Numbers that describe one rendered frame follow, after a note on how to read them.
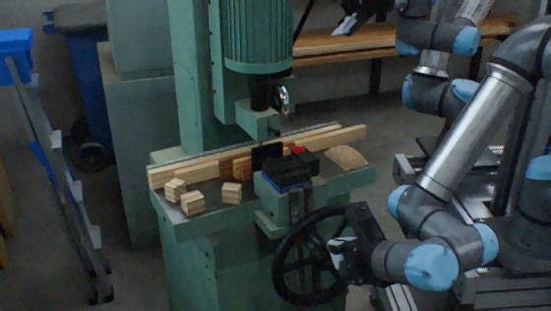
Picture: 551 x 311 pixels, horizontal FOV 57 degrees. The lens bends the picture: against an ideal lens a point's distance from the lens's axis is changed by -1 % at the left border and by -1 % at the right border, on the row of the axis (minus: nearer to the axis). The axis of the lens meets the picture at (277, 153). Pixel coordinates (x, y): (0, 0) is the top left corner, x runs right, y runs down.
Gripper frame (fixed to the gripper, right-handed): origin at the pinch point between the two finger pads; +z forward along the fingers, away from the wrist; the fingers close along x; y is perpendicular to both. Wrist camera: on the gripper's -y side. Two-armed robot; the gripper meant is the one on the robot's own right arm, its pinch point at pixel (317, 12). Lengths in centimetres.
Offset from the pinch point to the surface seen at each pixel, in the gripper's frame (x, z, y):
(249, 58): 4.5, 17.9, -8.4
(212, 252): 40, 34, -40
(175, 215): 30, 42, -31
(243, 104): 6.0, 14.9, -28.3
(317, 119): -71, -126, -222
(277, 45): 4.8, 11.4, -4.5
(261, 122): 14.7, 14.4, -23.6
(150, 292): 25, 38, -148
